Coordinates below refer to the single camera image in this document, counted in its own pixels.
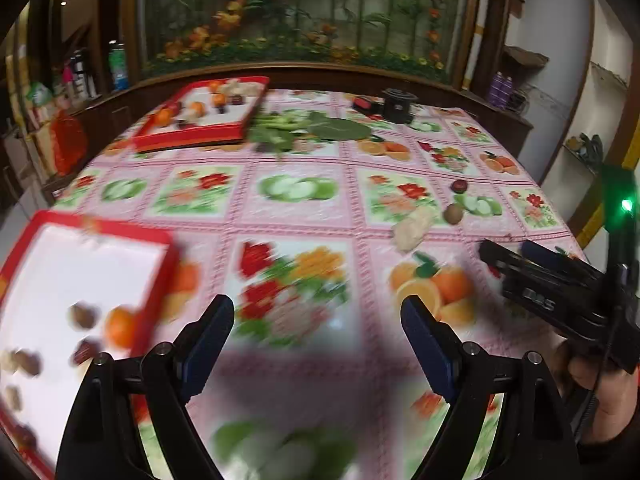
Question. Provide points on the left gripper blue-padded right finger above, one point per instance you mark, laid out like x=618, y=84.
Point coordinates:
x=433, y=344

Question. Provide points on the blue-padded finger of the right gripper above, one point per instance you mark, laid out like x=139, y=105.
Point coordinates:
x=505, y=259
x=558, y=262

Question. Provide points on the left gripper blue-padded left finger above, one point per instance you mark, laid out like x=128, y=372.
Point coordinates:
x=201, y=343

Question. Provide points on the orange mandarin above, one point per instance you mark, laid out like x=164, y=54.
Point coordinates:
x=120, y=328

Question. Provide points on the white cut fruit chunk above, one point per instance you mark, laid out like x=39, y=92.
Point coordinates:
x=410, y=231

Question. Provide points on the white peeled fruit ball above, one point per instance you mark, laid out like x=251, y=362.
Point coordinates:
x=14, y=398

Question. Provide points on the white lumpy fruit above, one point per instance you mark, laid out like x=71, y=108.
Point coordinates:
x=8, y=362

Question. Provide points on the red date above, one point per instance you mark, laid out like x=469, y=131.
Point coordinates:
x=86, y=350

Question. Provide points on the red date table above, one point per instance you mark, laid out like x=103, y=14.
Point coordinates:
x=25, y=438

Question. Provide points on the far red tray with fruits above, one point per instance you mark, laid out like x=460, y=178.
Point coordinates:
x=206, y=112

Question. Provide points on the person's right hand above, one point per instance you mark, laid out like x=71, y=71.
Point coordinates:
x=617, y=393

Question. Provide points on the brown small kiwi behind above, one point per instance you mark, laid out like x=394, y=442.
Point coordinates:
x=453, y=214

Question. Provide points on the dark purple plum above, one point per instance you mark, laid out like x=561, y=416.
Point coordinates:
x=459, y=186

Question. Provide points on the large red tray white inside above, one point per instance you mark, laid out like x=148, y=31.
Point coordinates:
x=71, y=282

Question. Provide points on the floral fruit print tablecloth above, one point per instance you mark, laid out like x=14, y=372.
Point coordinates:
x=317, y=379

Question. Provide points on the purple bottles on shelf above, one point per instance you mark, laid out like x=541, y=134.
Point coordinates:
x=500, y=90

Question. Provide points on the small red black box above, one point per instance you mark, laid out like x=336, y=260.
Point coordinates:
x=366, y=105

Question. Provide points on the green leafy vegetables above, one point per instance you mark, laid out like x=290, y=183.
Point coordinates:
x=280, y=132

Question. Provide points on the orange red plastic bag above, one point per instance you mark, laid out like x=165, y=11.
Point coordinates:
x=69, y=141

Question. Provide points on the glass panel with artificial flowers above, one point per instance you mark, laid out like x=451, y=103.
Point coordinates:
x=415, y=37

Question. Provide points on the steel thermos flask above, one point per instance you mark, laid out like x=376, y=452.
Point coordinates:
x=82, y=74

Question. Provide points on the green label plastic bottle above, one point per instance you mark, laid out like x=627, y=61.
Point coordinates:
x=118, y=65

